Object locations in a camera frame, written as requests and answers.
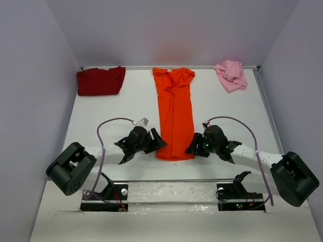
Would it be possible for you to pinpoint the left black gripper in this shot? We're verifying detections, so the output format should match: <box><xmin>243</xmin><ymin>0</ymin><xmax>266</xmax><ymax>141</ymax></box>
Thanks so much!
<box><xmin>133</xmin><ymin>128</ymin><xmax>166</xmax><ymax>154</ymax></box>

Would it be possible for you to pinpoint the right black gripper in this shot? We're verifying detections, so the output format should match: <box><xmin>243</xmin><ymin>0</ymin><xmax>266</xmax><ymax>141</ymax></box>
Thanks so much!
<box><xmin>185</xmin><ymin>132</ymin><xmax>218</xmax><ymax>157</ymax></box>

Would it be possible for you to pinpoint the orange t-shirt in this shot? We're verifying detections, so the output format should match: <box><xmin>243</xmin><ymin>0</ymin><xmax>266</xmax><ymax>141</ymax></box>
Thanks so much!
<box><xmin>152</xmin><ymin>68</ymin><xmax>195</xmax><ymax>161</ymax></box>

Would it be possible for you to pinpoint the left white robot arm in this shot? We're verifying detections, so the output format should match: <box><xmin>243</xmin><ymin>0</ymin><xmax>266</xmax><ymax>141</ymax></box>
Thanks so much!
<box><xmin>45</xmin><ymin>125</ymin><xmax>167</xmax><ymax>199</ymax></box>

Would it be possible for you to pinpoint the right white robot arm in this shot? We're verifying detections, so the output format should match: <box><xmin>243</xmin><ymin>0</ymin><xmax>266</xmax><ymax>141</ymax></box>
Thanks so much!
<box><xmin>185</xmin><ymin>125</ymin><xmax>319</xmax><ymax>207</ymax></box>

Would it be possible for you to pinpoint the white front cover board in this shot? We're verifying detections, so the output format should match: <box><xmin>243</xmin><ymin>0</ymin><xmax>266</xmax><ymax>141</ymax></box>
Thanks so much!
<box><xmin>31</xmin><ymin>182</ymin><xmax>320</xmax><ymax>241</ymax></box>

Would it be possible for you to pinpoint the pink crumpled t-shirt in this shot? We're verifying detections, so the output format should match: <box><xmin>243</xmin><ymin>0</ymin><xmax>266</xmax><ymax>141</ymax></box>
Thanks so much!
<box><xmin>213</xmin><ymin>60</ymin><xmax>248</xmax><ymax>93</ymax></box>

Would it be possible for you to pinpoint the dark red folded t-shirt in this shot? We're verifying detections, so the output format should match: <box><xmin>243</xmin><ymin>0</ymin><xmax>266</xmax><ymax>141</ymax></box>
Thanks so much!
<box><xmin>77</xmin><ymin>66</ymin><xmax>126</xmax><ymax>96</ymax></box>

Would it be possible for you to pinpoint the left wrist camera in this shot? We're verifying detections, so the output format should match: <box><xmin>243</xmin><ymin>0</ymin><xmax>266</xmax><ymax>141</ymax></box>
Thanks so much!
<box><xmin>132</xmin><ymin>117</ymin><xmax>148</xmax><ymax>128</ymax></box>

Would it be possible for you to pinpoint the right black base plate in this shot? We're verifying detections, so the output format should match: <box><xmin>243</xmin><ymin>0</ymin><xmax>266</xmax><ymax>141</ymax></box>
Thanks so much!
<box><xmin>215</xmin><ymin>183</ymin><xmax>265</xmax><ymax>212</ymax></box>

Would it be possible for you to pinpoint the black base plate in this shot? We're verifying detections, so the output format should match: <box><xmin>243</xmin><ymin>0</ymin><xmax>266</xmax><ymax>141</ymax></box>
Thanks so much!
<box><xmin>215</xmin><ymin>183</ymin><xmax>265</xmax><ymax>212</ymax></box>
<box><xmin>80</xmin><ymin>183</ymin><xmax>129</xmax><ymax>212</ymax></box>

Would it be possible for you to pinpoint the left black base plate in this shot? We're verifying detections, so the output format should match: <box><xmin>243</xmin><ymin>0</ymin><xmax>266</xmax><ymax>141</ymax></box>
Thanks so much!
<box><xmin>80</xmin><ymin>183</ymin><xmax>129</xmax><ymax>212</ymax></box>

